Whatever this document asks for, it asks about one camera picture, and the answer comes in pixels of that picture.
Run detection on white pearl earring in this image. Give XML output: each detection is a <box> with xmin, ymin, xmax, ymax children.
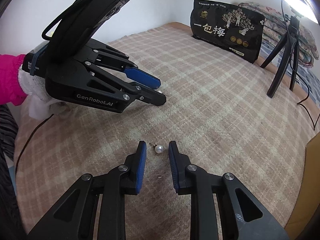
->
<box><xmin>149</xmin><ymin>143</ymin><xmax>164</xmax><ymax>154</ymax></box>

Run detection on pink sleeve forearm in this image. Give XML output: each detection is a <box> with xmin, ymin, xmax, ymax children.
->
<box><xmin>0</xmin><ymin>54</ymin><xmax>27</xmax><ymax>106</ymax></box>

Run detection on left hand white glove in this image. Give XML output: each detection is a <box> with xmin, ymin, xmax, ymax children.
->
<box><xmin>18</xmin><ymin>67</ymin><xmax>71</xmax><ymax>120</ymax></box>

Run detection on brown cardboard box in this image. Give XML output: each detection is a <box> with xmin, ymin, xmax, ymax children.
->
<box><xmin>285</xmin><ymin>134</ymin><xmax>319</xmax><ymax>239</ymax></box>

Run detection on pink plaid blanket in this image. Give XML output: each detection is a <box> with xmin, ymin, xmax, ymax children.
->
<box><xmin>15</xmin><ymin>26</ymin><xmax>317</xmax><ymax>239</ymax></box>

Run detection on black snack bag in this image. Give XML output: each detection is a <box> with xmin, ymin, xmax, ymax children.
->
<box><xmin>190</xmin><ymin>0</ymin><xmax>265</xmax><ymax>63</ymax></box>

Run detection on folded floral quilts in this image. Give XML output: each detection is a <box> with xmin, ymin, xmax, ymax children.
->
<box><xmin>238</xmin><ymin>2</ymin><xmax>319</xmax><ymax>68</ymax></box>

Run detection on blue checked bed sheet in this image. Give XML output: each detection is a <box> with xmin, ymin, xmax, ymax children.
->
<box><xmin>259</xmin><ymin>40</ymin><xmax>319</xmax><ymax>105</ymax></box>

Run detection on black tripod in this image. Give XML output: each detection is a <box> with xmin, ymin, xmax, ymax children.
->
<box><xmin>260</xmin><ymin>16</ymin><xmax>300</xmax><ymax>98</ymax></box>

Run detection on black power cable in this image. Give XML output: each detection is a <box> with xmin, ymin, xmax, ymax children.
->
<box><xmin>280</xmin><ymin>0</ymin><xmax>320</xmax><ymax>131</ymax></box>

